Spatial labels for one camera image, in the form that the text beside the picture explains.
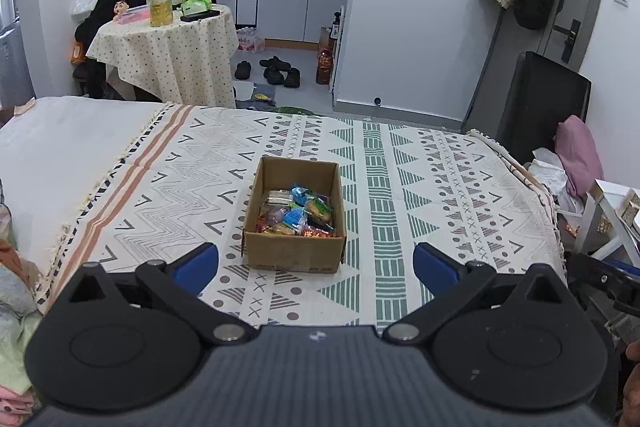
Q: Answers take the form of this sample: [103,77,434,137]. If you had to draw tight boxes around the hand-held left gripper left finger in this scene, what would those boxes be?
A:
[60,243,261,348]

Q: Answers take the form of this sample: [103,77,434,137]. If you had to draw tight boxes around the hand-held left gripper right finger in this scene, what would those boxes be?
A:
[382,243,576,346]

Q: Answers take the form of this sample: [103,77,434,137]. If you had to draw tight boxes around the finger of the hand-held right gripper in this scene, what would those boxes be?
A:
[570,252,640,303]

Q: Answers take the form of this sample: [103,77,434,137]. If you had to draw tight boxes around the brown cardboard box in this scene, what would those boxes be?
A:
[241,156,347,274]

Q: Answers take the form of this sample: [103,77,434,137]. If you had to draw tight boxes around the pile of mixed snack packets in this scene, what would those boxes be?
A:
[256,184,336,238]

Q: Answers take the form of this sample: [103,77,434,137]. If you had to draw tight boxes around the person's right hand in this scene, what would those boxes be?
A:
[621,341,640,427]

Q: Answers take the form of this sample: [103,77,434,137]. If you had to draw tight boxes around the white plastic bag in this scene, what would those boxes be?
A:
[529,147,583,212]

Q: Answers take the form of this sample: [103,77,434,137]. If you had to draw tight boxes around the pink pillow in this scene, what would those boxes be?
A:
[556,115,605,198]

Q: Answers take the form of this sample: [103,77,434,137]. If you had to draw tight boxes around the black chair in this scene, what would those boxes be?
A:
[495,51,592,168]

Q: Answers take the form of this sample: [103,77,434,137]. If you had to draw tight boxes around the white bed sheet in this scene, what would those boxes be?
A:
[0,96,168,258]

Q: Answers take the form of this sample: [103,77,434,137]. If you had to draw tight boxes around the floral quilt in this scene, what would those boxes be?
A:
[0,202,46,427]

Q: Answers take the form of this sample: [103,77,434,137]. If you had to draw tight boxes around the round table dotted tablecloth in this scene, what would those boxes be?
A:
[86,4,240,108]

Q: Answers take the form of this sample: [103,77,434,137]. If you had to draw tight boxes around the brown drink bottle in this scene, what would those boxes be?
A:
[316,48,333,86]

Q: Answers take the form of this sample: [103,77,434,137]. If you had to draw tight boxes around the pack of water bottles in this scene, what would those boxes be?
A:
[237,27,265,52]

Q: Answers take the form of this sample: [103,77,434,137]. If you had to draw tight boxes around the flat black device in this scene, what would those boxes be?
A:
[180,9,222,23]

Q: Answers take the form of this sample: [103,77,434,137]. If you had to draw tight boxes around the pink box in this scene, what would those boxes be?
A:
[117,7,151,25]

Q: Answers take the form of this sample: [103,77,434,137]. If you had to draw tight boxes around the dark clothes on chair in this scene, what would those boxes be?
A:
[75,0,151,98]

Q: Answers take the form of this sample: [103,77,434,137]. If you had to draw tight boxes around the grey kitchen cabinet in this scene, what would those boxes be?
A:
[257,0,352,45]

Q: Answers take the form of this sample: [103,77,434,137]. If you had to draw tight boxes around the white stool frame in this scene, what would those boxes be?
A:
[575,179,640,263]

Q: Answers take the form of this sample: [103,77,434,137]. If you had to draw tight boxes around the black door handle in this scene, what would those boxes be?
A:
[552,19,582,62]

